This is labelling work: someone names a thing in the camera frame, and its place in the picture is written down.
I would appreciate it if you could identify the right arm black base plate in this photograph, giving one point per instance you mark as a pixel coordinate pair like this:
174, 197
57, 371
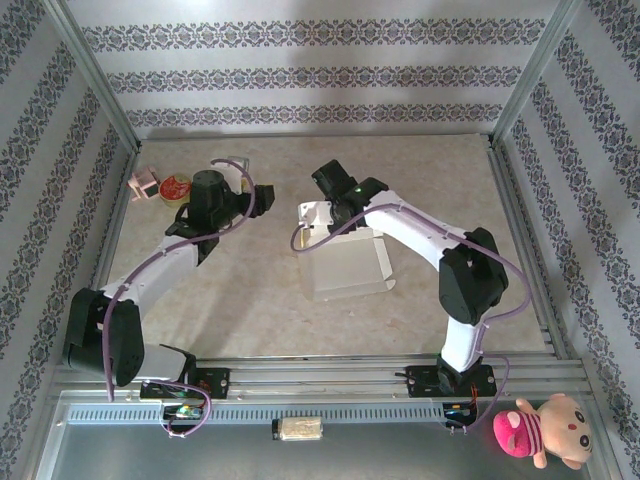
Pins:
420, 382

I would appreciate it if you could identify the small pink plastic toy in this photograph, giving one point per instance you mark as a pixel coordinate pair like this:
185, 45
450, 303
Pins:
142, 185

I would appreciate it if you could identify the aluminium side rail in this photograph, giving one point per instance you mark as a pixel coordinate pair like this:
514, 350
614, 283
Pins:
121, 190
505, 175

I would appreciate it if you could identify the aluminium mounting rail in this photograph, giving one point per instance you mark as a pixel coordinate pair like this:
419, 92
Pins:
325, 380

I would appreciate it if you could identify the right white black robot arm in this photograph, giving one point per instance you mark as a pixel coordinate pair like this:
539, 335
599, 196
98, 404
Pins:
415, 235

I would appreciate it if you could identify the pink and beige plush toy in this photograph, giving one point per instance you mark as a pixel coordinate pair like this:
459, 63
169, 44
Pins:
555, 430

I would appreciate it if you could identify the red round tin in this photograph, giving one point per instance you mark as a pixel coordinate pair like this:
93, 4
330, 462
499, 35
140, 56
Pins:
172, 190

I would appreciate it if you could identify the aluminium frame post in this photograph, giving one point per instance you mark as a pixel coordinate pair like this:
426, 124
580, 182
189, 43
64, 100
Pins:
95, 75
537, 75

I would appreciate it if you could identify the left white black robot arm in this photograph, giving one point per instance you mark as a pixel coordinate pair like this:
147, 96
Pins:
150, 270

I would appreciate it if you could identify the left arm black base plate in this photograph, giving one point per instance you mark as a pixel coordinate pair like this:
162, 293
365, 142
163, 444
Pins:
215, 382

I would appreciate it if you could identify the yellow white paper box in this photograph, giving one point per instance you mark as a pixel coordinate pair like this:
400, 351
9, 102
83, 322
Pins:
350, 270

